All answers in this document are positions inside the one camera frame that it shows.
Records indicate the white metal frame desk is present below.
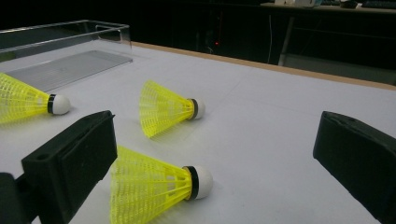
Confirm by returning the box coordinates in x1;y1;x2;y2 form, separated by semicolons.
260;1;396;86

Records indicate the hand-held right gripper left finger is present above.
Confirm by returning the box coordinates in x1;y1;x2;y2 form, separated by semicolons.
21;109;119;224

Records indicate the clear plastic container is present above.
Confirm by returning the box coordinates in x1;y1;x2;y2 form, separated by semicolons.
0;19;134;92

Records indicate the yellow shuttlecock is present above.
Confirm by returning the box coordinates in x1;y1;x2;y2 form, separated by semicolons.
109;145;215;224
138;79;206;139
0;72;72;125

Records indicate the black keyboard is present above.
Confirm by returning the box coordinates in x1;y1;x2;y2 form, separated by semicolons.
361;0;396;9

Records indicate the white table mat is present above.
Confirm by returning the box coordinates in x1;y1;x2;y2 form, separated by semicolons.
0;41;396;224

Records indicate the black computer tower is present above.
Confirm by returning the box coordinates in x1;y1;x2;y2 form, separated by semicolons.
194;6;232;55

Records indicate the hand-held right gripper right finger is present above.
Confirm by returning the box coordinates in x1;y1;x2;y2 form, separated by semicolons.
312;110;396;224

